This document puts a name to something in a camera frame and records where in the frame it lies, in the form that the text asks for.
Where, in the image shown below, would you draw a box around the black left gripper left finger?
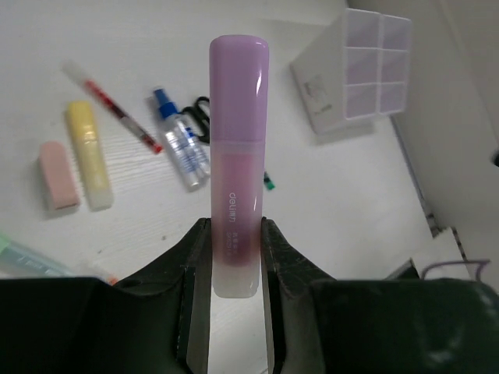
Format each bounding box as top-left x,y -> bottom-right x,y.
116,218 -> 212,373

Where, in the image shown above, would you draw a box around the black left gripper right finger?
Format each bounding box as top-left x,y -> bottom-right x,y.
260,217 -> 332,373

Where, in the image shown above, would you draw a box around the green highlighter marker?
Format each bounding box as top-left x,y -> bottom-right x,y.
1,235 -> 76,277

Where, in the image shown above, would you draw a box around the pink highlighter marker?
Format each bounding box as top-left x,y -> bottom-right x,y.
38,141 -> 80,211

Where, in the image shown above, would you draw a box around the purple highlighter marker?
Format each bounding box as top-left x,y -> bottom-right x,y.
209,35 -> 270,298

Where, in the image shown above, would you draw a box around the yellow highlighter marker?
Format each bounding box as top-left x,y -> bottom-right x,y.
65,101 -> 114,211

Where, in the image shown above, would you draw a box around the green pen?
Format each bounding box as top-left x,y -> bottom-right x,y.
264,171 -> 275,191

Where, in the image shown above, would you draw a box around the blue spray bottle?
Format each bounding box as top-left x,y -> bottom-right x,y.
153,88 -> 211,192

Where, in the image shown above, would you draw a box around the red pen with white cap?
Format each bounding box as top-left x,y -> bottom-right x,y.
62,62 -> 163,154

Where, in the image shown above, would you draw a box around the white compartment organizer box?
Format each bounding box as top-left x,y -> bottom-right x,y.
291,8 -> 412,135

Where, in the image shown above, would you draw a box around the black handled scissors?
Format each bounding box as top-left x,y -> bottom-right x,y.
181,96 -> 210,145

